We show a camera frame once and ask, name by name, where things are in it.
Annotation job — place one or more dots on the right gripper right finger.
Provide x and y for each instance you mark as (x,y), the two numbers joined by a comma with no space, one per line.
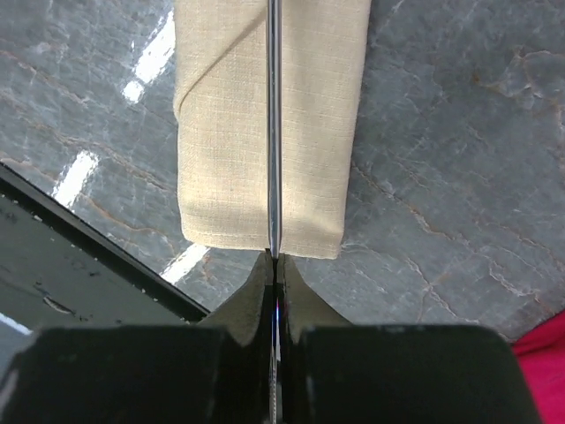
(299,308)

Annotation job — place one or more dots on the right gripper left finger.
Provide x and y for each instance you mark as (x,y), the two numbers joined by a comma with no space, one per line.
(247,370)

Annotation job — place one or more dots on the black knife clear handle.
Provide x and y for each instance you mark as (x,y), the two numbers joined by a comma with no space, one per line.
(274,170)

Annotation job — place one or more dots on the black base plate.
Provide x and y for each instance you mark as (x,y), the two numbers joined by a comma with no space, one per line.
(57,270)

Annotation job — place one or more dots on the red cloth napkin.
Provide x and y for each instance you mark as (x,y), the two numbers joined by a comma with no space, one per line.
(541,357)

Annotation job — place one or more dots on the beige cloth napkin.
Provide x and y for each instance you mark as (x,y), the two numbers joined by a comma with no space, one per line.
(266,102)

